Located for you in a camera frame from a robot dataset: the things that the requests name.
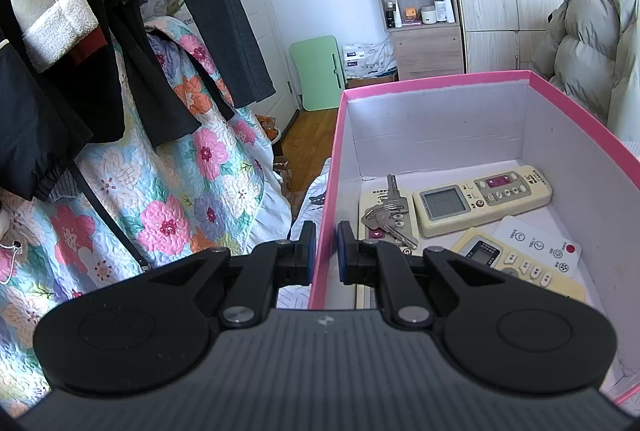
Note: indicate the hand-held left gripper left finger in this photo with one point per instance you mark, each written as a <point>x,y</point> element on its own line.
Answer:
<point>310,257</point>

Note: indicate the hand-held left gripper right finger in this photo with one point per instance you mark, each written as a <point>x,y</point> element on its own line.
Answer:
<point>343,257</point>

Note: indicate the pink cardboard box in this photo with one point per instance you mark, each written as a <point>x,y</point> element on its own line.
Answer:
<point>440,131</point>

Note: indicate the cat print bed sheet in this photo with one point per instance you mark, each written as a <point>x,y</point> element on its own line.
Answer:
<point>312,211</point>

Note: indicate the cream remote with purple button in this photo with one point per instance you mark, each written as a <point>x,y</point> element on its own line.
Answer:
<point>372,198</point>

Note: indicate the bunch of silver keys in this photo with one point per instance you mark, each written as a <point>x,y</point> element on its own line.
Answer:
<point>395,217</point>

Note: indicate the orange snack packets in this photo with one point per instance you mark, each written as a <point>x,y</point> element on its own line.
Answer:
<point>269,126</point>

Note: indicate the floral quilt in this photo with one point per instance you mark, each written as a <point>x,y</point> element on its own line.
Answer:
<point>165,221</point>

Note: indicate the cream remote with large screen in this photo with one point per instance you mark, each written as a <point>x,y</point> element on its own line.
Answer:
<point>500,206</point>

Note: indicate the brown cardboard box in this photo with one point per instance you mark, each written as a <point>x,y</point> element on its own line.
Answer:
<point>372,81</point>

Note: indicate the cream remote with small screen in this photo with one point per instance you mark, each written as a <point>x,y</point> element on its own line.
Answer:
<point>525,267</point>

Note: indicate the green folding table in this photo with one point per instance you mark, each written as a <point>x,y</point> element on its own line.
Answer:
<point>317,71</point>

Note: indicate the flat white remote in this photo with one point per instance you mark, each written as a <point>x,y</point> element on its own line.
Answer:
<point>540,241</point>

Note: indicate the black belt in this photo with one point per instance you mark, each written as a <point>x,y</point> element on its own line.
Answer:
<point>110,221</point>

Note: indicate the black frilled cardigan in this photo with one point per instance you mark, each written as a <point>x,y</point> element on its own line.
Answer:
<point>145,76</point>

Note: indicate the small orange box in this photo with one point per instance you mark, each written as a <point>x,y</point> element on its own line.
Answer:
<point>410,13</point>

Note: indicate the white jar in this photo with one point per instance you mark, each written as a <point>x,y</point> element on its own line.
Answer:
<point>427,14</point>

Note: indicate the dark grey hanging garment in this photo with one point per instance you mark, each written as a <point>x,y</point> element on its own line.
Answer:
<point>220,11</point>

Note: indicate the red-capped bottle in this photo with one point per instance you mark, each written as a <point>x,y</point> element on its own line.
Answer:
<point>439,8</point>

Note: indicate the red garment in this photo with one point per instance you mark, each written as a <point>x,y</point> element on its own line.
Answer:
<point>87,46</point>

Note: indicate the black jacket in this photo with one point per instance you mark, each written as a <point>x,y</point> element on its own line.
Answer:
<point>30,126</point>

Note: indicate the grey puffer jacket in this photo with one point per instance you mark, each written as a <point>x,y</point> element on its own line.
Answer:
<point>590,51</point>

